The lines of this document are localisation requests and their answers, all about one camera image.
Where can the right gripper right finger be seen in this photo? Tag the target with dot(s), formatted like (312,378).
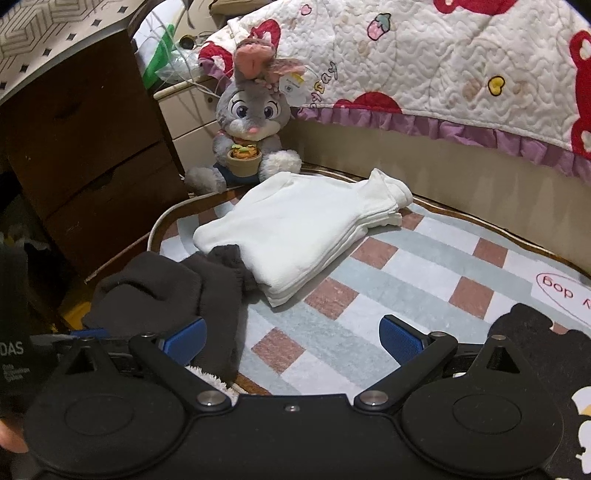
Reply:
(421,357)

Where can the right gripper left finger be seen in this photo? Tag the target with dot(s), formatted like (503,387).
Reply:
(167,355)

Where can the dark grey knit sweater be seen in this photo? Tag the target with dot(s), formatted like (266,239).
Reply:
(156,294)

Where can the checkered floor rug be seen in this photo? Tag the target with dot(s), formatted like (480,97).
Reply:
(434,272)

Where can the white folded garment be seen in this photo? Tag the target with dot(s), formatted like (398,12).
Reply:
(292,226)

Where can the dark brown wooden drawer cabinet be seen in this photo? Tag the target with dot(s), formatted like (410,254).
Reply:
(91,151)

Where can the cream bedside drawer unit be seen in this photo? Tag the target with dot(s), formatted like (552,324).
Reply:
(189,114)

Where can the grey bunny plush toy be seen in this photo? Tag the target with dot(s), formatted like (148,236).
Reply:
(251,112)

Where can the quilted bear print bedspread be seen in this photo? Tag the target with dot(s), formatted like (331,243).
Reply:
(509,75)

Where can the beige bed frame side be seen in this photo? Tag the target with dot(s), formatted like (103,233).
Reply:
(537,203)

